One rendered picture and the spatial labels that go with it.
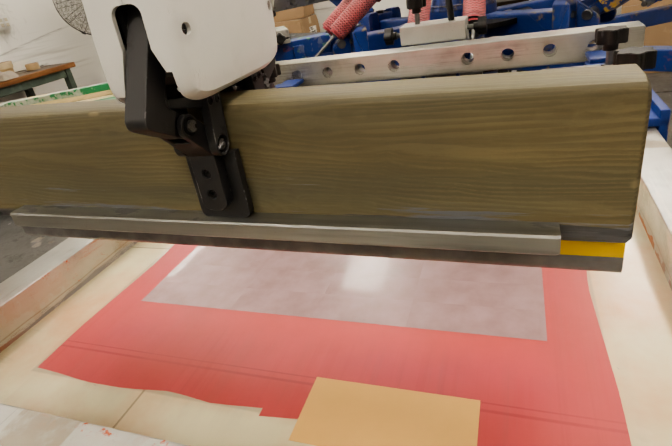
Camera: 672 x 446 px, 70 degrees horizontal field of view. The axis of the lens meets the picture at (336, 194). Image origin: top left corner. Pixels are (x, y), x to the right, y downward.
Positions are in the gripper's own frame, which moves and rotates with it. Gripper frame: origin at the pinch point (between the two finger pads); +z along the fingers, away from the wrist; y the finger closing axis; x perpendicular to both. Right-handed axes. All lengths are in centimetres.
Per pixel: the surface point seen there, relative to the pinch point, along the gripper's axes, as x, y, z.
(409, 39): -4, -73, 5
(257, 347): -2.4, -0.2, 14.6
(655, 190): 26.4, -19.2, 10.8
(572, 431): 18.5, 2.8, 14.3
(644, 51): 28.9, -40.2, 3.8
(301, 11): -173, -418, 22
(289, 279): -3.4, -8.5, 14.6
